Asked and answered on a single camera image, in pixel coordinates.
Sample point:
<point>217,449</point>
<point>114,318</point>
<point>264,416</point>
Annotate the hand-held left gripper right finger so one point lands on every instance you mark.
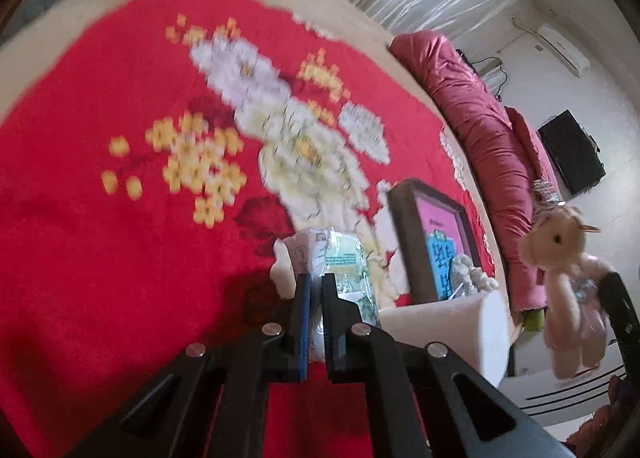
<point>331,333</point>

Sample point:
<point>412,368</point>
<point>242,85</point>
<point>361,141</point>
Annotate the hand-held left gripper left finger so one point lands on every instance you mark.
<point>302,333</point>

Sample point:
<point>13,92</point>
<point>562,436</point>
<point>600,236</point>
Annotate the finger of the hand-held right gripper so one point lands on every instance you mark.
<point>622,318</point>

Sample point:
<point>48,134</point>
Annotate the plush bear pink dress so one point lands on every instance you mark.
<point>570,288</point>

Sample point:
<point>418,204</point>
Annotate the large green tissue pack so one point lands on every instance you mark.
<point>350,258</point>

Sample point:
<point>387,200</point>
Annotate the dark brown box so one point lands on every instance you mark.
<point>405,238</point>

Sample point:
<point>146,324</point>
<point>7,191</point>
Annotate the yellow-green item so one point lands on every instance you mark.
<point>532,320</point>

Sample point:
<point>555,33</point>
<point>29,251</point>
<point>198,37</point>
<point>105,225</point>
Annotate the white fuzzy item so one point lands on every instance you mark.
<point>470,273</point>

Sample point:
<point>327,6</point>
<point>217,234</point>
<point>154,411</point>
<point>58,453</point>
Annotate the pink book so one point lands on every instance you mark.
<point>435,213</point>

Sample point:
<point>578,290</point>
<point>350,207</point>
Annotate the black television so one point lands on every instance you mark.
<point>572,153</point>

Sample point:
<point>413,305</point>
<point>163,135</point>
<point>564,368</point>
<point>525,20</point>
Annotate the red floral blanket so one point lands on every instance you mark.
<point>75,263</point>

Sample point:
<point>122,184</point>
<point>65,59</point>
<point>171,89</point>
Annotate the maroon quilt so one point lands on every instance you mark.
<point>475,128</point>

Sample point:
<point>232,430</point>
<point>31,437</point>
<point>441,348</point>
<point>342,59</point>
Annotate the white air conditioner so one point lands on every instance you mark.
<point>562,48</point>

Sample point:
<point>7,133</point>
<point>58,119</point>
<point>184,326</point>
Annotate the grey quilted sofa cover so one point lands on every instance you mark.
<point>35,8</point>

